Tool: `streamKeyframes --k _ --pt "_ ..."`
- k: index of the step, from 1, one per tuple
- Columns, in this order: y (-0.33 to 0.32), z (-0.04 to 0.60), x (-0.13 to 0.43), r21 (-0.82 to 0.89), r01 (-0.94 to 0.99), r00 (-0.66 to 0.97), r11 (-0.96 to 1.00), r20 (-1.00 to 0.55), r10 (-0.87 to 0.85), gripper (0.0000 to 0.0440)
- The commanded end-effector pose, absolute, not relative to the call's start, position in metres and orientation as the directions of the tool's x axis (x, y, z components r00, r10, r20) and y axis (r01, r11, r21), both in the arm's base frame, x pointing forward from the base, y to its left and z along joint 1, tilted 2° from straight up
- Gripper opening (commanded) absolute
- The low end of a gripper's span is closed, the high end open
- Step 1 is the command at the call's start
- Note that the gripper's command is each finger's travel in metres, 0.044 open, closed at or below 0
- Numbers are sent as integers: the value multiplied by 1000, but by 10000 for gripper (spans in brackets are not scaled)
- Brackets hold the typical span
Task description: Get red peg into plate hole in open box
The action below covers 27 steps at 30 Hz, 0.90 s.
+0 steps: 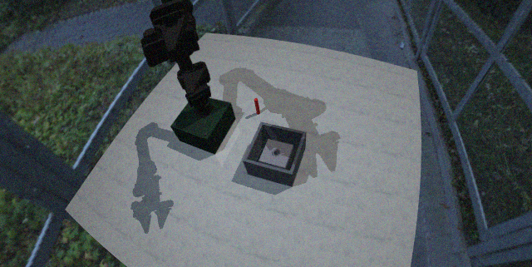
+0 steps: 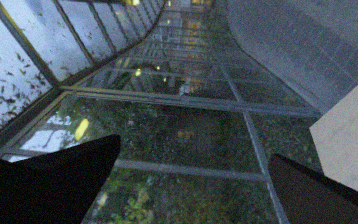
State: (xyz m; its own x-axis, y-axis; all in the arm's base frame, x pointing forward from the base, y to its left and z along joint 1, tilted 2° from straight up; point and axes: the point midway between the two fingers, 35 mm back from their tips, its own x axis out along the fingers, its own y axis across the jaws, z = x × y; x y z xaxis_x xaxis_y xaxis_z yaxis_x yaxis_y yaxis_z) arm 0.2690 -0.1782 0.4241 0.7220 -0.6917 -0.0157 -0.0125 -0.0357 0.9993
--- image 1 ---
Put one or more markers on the dark red peg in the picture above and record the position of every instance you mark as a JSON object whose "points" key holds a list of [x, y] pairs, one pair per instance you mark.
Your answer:
{"points": [[257, 105]]}

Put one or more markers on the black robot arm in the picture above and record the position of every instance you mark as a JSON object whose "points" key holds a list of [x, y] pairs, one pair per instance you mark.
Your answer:
{"points": [[156, 52]]}

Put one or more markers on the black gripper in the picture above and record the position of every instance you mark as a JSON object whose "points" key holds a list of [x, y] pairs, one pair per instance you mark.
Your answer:
{"points": [[170, 20]]}

